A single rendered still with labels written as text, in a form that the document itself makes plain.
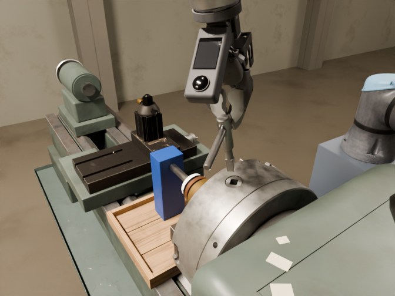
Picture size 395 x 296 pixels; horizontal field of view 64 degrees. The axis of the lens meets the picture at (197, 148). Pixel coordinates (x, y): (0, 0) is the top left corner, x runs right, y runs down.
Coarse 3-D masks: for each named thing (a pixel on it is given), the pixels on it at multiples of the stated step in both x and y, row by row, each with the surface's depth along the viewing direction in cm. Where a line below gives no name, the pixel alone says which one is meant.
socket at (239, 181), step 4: (232, 176) 62; (236, 176) 62; (228, 180) 61; (232, 180) 62; (236, 180) 61; (240, 180) 61; (228, 184) 61; (232, 184) 62; (236, 184) 62; (240, 184) 60; (232, 188) 60
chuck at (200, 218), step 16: (256, 160) 68; (224, 176) 62; (240, 176) 62; (256, 176) 61; (272, 176) 62; (288, 176) 65; (208, 192) 61; (224, 192) 59; (240, 192) 58; (192, 208) 61; (208, 208) 59; (224, 208) 57; (176, 224) 63; (192, 224) 60; (208, 224) 57; (176, 240) 63; (192, 240) 59; (208, 240) 56; (192, 256) 59; (192, 272) 60
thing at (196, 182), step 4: (196, 176) 82; (200, 176) 82; (192, 180) 80; (196, 180) 80; (200, 180) 79; (204, 180) 79; (188, 184) 80; (192, 184) 80; (196, 184) 78; (200, 184) 78; (184, 188) 81; (188, 188) 80; (192, 188) 78; (196, 188) 78; (184, 192) 81; (188, 192) 80; (192, 192) 78; (188, 196) 79; (192, 196) 78; (188, 200) 80
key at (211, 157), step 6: (246, 66) 63; (228, 114) 55; (222, 132) 51; (216, 138) 50; (222, 138) 50; (216, 144) 49; (210, 150) 48; (216, 150) 48; (210, 156) 47; (210, 162) 46; (204, 168) 46; (210, 168) 46
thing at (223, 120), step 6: (216, 120) 52; (222, 120) 51; (228, 120) 51; (222, 126) 52; (228, 126) 52; (228, 132) 52; (228, 138) 53; (222, 144) 54; (228, 144) 54; (228, 150) 55; (228, 156) 56; (228, 162) 57; (234, 162) 57; (228, 168) 58; (234, 168) 58
